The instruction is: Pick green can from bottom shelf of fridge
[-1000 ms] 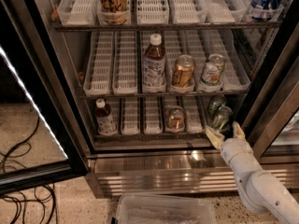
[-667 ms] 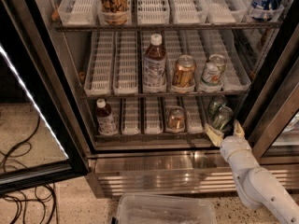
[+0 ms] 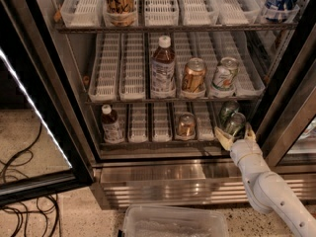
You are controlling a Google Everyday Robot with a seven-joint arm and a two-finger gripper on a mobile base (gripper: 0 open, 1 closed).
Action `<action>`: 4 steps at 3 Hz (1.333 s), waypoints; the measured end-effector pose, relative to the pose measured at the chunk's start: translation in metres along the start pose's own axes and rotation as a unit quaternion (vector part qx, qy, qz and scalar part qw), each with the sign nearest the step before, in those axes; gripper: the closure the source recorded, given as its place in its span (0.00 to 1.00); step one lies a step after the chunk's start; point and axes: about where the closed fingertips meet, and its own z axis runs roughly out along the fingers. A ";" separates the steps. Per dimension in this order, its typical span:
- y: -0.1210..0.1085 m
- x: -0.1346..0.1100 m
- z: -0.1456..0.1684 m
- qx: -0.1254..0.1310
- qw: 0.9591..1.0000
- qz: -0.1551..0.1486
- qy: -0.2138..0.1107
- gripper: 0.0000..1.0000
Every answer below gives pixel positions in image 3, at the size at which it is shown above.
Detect black floor cables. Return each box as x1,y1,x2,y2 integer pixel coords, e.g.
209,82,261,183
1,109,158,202
0,121,61,237

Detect gold bottle top shelf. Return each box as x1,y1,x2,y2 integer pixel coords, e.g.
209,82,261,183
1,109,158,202
104,0,135,27

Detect white green can middle shelf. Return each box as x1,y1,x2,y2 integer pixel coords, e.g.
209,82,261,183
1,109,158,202
211,56,239,91

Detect stainless steel fridge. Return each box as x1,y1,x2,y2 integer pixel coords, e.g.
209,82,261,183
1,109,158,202
19,0,316,210

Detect tea bottle shelf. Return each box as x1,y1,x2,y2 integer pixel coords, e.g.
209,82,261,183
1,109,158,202
101,105,124,144
151,36,175,99

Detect green can front bottom shelf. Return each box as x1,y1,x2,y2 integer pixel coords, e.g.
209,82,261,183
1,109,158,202
224,113,246,137

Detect gold can middle shelf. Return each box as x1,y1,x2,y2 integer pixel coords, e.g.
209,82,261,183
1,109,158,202
182,57,206,93

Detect closed right fridge door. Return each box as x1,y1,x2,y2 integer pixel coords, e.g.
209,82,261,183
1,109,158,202
252,0,316,175

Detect tea bottle middle shelf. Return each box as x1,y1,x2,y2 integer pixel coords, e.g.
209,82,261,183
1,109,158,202
151,36,175,99

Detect gold can bottom shelf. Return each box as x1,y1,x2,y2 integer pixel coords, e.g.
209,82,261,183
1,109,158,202
177,113,196,139

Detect green can rear bottom shelf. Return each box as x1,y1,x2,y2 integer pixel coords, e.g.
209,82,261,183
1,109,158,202
219,101,240,123

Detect clear plastic bin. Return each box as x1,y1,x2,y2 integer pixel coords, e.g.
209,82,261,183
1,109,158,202
118,205,229,237

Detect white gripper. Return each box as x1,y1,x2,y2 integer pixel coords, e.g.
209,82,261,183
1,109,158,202
214,122,262,165

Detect open glass fridge door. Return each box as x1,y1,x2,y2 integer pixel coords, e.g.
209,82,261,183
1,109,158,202
0,0,94,205

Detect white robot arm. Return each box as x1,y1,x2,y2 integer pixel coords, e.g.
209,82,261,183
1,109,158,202
214,123,316,237

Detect tea bottle bottom shelf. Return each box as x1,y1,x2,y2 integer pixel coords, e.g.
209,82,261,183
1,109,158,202
101,105,124,144

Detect gold can shelf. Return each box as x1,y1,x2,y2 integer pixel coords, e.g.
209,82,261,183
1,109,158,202
177,113,196,139
182,57,206,93

